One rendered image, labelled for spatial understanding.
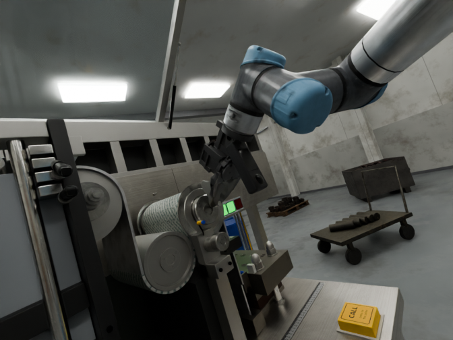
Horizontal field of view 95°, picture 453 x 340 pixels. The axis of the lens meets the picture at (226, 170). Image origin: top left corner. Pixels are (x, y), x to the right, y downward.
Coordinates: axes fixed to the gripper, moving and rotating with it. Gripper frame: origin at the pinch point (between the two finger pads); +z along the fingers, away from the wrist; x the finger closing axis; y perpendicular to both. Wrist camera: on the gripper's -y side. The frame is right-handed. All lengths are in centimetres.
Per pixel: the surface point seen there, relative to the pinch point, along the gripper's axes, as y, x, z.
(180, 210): 3.5, 8.4, 2.1
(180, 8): 57, -16, -40
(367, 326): -39.2, -10.6, 4.9
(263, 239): 5, -76, 65
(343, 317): -35.9, -11.7, 8.6
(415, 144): -42, -744, 18
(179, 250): -2.5, 11.1, 8.2
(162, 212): 10.5, 7.8, 9.3
